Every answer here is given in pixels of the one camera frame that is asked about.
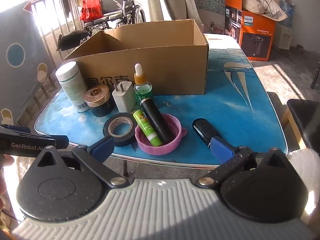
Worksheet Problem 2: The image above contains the metal railing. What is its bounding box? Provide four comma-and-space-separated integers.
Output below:
30, 0, 85, 63

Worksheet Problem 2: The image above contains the orange appliance carton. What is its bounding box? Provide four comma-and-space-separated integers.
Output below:
224, 0, 276, 62

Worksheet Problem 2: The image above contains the wheelchair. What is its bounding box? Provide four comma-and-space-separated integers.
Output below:
82, 0, 147, 34

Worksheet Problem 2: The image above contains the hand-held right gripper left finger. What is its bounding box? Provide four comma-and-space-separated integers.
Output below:
36, 135, 127, 187

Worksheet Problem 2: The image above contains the black metal frame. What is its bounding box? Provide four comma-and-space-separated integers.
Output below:
310, 62, 320, 89

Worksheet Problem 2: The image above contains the brown cardboard box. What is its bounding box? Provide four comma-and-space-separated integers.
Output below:
62, 19, 209, 96

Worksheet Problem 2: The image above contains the black tape roll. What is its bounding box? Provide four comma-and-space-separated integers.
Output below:
103, 112, 140, 147

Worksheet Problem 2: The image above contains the red plastic bag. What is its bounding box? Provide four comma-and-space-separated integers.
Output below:
79, 0, 103, 22

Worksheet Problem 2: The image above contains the green glass dropper bottle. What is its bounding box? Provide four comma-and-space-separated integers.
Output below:
133, 63, 153, 110

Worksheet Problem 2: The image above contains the white plastic bottle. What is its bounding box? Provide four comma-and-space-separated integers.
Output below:
55, 61, 90, 113

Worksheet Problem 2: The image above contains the black padded seat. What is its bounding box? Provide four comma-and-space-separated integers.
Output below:
56, 30, 89, 52

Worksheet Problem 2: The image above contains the dark jar with gold lid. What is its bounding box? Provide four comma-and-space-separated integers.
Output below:
84, 84, 116, 117

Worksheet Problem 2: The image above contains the beige checkered hat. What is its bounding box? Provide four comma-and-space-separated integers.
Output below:
242, 0, 288, 22

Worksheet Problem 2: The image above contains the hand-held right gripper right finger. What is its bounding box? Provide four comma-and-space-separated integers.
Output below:
196, 136, 288, 188

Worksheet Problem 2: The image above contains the black cylindrical tube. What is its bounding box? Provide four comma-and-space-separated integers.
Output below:
140, 98, 173, 143

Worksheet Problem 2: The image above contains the black wooden chair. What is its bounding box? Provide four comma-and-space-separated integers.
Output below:
282, 99, 320, 153

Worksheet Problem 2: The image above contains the green glue stick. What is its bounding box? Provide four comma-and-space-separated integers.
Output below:
132, 109, 163, 147

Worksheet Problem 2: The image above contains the person's left hand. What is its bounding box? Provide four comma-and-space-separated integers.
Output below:
0, 154, 14, 200

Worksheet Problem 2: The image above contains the grey circle-print panel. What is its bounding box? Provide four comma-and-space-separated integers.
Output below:
0, 1, 57, 128

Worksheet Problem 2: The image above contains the clear water jug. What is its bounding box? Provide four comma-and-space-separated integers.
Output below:
279, 0, 295, 28

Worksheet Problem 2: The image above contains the black oval key fob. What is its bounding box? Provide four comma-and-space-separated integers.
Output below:
192, 118, 222, 145

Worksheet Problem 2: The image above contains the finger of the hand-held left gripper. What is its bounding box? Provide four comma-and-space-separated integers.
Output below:
50, 135, 69, 148
0, 124, 31, 135

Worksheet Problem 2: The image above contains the white plug charger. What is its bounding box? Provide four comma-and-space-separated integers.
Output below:
112, 81, 137, 113

